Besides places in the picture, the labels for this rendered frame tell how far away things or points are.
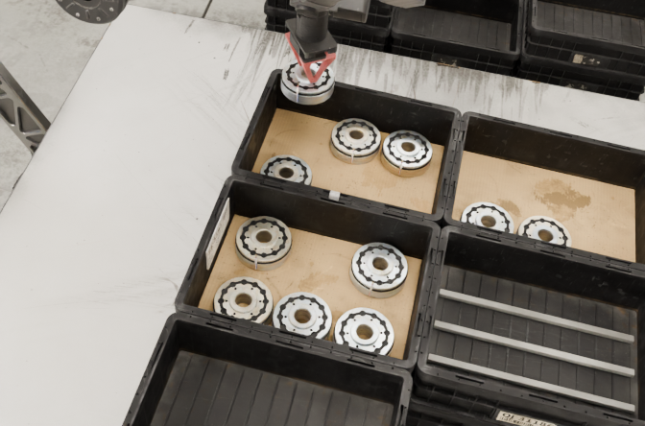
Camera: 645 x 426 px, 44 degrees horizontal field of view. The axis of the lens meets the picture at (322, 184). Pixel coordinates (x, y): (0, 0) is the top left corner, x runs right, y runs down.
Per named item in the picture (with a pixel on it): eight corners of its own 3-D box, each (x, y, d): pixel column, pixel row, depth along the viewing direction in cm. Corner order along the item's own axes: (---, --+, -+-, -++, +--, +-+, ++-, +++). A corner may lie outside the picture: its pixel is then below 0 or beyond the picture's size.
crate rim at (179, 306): (171, 316, 131) (170, 308, 129) (228, 180, 150) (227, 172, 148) (412, 378, 127) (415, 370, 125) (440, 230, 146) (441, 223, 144)
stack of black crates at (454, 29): (376, 109, 273) (391, 31, 246) (389, 52, 292) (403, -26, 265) (493, 132, 270) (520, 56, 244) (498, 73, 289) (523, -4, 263)
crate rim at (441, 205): (228, 180, 150) (228, 172, 148) (273, 75, 169) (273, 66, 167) (440, 230, 146) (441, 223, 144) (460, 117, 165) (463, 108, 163)
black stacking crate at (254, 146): (230, 211, 157) (229, 174, 149) (272, 107, 176) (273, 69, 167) (429, 259, 154) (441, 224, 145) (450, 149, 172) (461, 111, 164)
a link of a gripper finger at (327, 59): (319, 62, 158) (322, 24, 151) (334, 85, 154) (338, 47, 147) (287, 69, 156) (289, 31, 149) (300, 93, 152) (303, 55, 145)
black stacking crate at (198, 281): (177, 343, 138) (172, 310, 130) (229, 212, 157) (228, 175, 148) (402, 402, 135) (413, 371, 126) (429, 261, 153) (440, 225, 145)
